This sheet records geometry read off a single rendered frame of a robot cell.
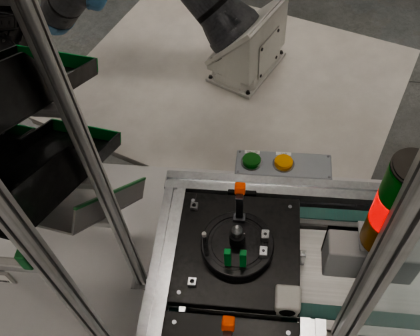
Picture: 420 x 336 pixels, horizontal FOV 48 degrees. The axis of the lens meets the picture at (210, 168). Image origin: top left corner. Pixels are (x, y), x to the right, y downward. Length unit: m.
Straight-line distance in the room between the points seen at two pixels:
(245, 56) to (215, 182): 0.36
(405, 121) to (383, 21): 0.79
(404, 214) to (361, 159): 0.73
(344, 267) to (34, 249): 0.39
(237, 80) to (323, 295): 0.62
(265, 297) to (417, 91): 1.97
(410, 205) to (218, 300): 0.49
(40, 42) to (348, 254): 0.44
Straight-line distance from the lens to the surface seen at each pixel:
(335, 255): 0.64
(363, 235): 0.61
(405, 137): 2.47
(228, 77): 1.31
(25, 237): 0.51
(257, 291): 0.90
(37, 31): 0.52
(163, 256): 0.95
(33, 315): 1.08
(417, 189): 0.46
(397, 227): 0.52
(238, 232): 0.86
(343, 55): 1.48
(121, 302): 1.03
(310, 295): 0.96
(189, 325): 0.88
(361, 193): 1.04
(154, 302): 0.92
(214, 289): 0.90
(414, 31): 3.08
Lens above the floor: 1.80
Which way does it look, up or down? 54 degrees down
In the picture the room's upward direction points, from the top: 5 degrees counter-clockwise
